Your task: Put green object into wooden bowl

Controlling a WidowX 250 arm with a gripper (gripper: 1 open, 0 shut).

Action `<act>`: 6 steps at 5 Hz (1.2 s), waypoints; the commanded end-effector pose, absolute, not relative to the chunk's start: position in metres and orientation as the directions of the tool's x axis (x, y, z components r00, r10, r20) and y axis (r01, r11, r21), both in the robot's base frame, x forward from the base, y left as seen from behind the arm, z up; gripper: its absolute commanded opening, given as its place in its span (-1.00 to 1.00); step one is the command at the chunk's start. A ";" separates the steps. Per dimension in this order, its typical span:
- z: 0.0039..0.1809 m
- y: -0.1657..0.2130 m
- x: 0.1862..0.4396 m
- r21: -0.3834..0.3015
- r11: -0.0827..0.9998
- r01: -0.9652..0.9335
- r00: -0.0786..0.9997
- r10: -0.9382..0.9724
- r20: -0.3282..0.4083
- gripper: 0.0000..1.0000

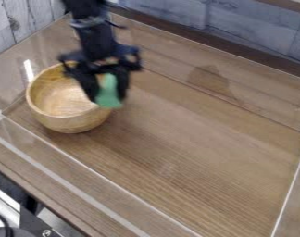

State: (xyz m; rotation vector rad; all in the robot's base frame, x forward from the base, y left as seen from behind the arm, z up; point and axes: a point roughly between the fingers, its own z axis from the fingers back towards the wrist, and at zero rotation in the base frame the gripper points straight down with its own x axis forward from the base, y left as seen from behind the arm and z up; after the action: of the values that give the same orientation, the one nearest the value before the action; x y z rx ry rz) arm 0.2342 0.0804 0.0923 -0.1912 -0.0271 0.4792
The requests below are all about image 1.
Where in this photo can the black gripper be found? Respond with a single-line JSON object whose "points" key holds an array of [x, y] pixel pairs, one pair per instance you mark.
{"points": [[99, 46]]}

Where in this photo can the green rectangular block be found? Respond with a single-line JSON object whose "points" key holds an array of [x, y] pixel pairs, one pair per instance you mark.
{"points": [[108, 97]]}

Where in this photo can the wooden bowl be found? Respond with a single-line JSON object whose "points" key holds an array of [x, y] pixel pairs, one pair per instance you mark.
{"points": [[60, 104]]}

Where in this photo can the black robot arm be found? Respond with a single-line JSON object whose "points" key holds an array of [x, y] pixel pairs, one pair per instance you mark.
{"points": [[103, 63]]}

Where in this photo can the black metal table frame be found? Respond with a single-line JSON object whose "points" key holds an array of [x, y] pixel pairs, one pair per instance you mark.
{"points": [[21, 210]]}

